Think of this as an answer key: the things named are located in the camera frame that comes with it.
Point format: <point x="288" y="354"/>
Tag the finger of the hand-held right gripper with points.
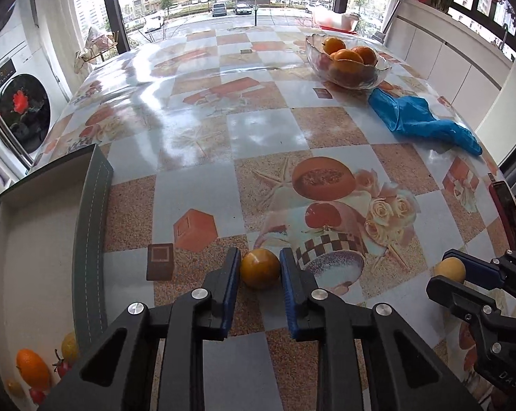
<point x="478" y="267"/>
<point x="454" y="293"/>

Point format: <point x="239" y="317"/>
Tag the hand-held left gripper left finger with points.
<point x="231" y="291"/>

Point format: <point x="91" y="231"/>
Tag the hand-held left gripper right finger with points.
<point x="290" y="295"/>

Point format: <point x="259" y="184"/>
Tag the pale yellow pear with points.
<point x="449" y="269"/>

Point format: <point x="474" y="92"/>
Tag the golden round citrus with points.
<point x="260" y="269"/>

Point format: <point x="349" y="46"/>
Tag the grey stitched box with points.
<point x="27" y="265"/>

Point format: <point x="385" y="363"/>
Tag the red smartphone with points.
<point x="508" y="209"/>

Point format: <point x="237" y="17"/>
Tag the blue rubber glove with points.
<point x="412" y="113"/>

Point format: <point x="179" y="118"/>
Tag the yellow lemon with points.
<point x="70" y="346"/>

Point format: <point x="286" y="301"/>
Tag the white cabinets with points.
<point x="446" y="60"/>

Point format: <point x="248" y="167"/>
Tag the small oval orange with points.
<point x="32" y="368"/>

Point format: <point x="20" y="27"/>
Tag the small red cherry tomato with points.
<point x="37" y="395"/>

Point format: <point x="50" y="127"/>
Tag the clear glass bowl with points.
<point x="348" y="81"/>

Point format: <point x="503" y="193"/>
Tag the clear plastic container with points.
<point x="335" y="19"/>

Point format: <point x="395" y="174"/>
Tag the white car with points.
<point x="153" y="22"/>

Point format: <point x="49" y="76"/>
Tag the white washing machine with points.
<point x="22" y="102"/>

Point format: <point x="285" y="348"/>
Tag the dark van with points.
<point x="218" y="9"/>

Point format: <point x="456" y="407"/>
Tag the silver car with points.
<point x="242" y="8"/>

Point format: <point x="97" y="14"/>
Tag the white curtain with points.
<point x="57" y="30"/>

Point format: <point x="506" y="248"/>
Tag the white tumble dryer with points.
<point x="14" y="30"/>

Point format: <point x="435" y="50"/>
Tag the black lamp post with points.
<point x="256" y="16"/>

